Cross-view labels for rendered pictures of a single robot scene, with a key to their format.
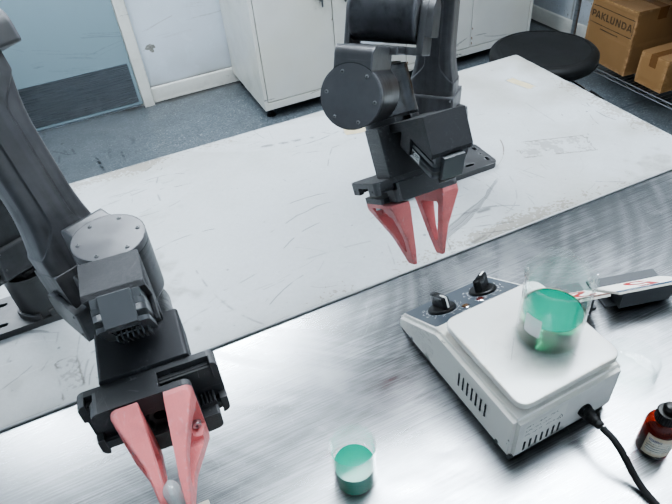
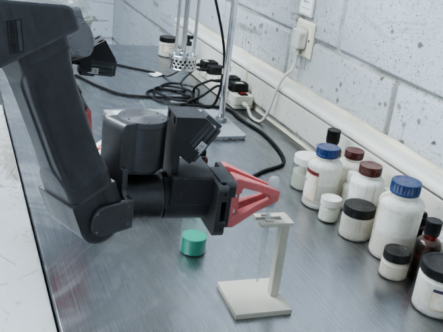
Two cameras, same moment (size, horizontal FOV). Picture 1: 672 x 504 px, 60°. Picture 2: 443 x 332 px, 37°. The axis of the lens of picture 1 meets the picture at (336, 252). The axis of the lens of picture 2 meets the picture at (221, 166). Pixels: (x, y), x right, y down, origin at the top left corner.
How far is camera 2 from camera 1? 0.93 m
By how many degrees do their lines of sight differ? 78
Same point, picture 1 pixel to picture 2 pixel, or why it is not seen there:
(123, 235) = (144, 113)
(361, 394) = (132, 240)
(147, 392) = (223, 168)
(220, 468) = (171, 298)
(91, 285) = (196, 115)
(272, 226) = not seen: outside the picture
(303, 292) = (13, 248)
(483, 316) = not seen: hidden behind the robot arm
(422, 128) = (105, 47)
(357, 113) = (86, 45)
